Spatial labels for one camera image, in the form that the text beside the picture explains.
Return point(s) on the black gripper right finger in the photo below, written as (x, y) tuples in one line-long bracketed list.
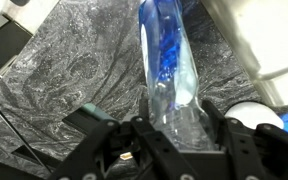
[(260, 153)]

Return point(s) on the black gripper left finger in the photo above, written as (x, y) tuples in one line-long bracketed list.
[(150, 140)]

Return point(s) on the blue dishwashing liquid bottle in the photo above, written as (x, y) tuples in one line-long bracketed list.
[(170, 66)]

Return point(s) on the white bowl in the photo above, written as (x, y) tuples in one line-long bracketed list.
[(250, 113)]

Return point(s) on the stainless steel sink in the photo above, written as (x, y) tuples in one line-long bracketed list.
[(260, 40)]

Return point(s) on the black cabinet front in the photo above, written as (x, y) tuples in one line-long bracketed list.
[(4, 56)]

